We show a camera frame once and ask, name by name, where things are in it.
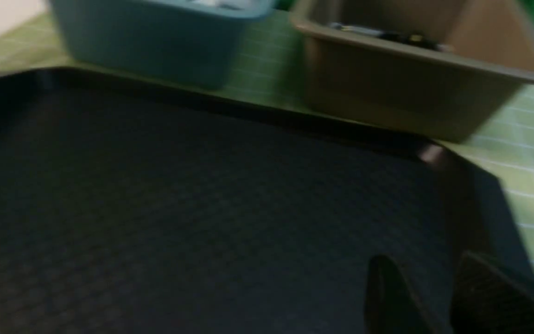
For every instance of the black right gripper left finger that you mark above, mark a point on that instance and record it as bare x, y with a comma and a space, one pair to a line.
391, 306

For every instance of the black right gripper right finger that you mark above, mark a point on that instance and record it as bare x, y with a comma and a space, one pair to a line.
491, 298

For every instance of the green checkered tablecloth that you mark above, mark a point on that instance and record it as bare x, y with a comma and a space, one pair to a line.
262, 74

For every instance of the brown plastic bin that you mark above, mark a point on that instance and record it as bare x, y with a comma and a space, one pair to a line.
447, 95

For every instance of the black chopsticks bundle in bin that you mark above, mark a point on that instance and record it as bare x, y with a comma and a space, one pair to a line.
416, 39

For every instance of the black serving tray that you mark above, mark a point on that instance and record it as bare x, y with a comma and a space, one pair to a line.
133, 208

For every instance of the green backdrop cloth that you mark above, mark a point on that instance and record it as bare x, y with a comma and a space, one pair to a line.
528, 6

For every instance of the teal plastic bin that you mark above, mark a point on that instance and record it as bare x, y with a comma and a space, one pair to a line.
185, 41

